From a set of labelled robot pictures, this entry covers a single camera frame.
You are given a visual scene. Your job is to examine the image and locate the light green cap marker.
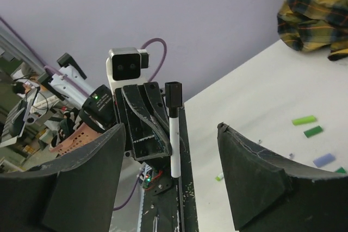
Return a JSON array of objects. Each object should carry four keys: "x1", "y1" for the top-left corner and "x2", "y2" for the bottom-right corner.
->
[{"x1": 215, "y1": 172, "x2": 224, "y2": 181}]

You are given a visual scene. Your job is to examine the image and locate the light green cap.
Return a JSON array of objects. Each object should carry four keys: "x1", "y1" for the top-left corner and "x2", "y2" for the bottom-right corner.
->
[{"x1": 291, "y1": 115, "x2": 317, "y2": 126}]

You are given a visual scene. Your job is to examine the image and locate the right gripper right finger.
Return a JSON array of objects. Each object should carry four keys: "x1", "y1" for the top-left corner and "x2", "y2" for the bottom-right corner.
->
[{"x1": 217, "y1": 123, "x2": 347, "y2": 231}]

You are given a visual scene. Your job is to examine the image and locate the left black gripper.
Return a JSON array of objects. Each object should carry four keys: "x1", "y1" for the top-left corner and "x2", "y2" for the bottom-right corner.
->
[{"x1": 115, "y1": 82, "x2": 172, "y2": 160}]

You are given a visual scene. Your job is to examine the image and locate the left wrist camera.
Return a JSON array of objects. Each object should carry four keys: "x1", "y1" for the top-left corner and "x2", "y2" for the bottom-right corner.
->
[{"x1": 106, "y1": 47, "x2": 149, "y2": 92}]

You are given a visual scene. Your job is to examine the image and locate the black cap marker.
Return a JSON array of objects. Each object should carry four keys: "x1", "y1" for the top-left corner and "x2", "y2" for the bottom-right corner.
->
[{"x1": 165, "y1": 81, "x2": 183, "y2": 178}]

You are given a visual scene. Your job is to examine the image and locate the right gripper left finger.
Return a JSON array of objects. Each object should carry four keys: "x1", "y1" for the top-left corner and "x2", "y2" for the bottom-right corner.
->
[{"x1": 1, "y1": 124, "x2": 126, "y2": 231}]

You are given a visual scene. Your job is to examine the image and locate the person in background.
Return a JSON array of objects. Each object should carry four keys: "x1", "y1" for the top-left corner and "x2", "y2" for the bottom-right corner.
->
[{"x1": 11, "y1": 73, "x2": 41, "y2": 107}]

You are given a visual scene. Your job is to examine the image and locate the lavender cap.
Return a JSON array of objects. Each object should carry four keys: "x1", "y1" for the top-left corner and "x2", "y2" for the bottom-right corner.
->
[{"x1": 313, "y1": 153, "x2": 336, "y2": 168}]

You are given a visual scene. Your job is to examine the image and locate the yellow plaid shirt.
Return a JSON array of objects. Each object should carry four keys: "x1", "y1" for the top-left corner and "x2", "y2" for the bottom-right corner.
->
[{"x1": 277, "y1": 0, "x2": 347, "y2": 61}]

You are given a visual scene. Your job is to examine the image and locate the pink perforated basket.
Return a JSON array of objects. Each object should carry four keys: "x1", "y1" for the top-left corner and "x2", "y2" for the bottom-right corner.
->
[{"x1": 49, "y1": 123, "x2": 101, "y2": 155}]

